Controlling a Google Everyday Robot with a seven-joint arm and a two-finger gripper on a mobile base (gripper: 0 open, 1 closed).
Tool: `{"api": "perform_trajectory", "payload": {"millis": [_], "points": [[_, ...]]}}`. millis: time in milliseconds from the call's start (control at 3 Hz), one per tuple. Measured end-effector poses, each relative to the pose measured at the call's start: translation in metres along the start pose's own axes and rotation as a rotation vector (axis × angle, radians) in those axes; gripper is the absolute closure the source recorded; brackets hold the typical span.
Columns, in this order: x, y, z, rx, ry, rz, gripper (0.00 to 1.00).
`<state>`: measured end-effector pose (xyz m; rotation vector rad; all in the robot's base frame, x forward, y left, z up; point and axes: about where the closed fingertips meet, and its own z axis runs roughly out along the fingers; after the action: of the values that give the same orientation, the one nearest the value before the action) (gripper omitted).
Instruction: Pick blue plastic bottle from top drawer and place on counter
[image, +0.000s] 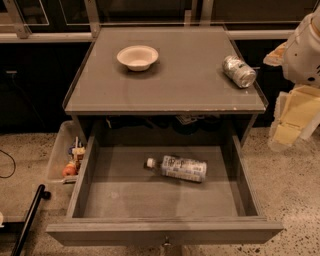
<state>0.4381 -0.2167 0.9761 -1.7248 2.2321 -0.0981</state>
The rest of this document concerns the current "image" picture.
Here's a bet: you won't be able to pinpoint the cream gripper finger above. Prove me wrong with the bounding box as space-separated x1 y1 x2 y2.
263 43 286 66
268 84 320 152

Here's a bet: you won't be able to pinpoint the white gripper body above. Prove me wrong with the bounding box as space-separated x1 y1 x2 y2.
282 6 320 86

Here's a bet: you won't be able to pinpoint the blue labelled plastic bottle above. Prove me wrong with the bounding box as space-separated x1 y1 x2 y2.
146 155 207 183

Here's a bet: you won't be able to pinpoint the grey cabinet with counter top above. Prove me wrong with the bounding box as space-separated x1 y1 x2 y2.
62 26 270 148

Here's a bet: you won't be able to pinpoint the metal drawer knob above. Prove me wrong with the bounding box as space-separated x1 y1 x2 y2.
162 236 172 247

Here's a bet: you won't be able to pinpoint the open grey top drawer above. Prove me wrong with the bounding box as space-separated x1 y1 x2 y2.
47 123 283 246

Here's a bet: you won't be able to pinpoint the silver crushed can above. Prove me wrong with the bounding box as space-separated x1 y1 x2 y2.
222 55 256 88

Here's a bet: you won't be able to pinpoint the white paper bowl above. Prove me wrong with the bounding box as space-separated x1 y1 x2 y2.
117 45 159 72

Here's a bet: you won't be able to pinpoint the yellow and white toy items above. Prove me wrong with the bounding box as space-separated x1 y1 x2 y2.
68 136 86 167

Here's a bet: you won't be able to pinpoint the clear plastic storage bin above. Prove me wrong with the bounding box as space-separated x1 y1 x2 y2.
47 121 80 183

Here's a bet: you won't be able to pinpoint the orange round toy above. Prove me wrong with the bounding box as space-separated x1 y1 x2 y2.
62 163 77 177

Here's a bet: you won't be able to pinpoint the black metal bar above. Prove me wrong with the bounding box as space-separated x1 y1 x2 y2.
11 184 51 256

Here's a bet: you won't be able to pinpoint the metal window frame rail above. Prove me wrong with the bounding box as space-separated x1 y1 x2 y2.
0 0 320 44

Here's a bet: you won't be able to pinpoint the black cable on floor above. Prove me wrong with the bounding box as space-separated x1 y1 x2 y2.
0 149 17 179

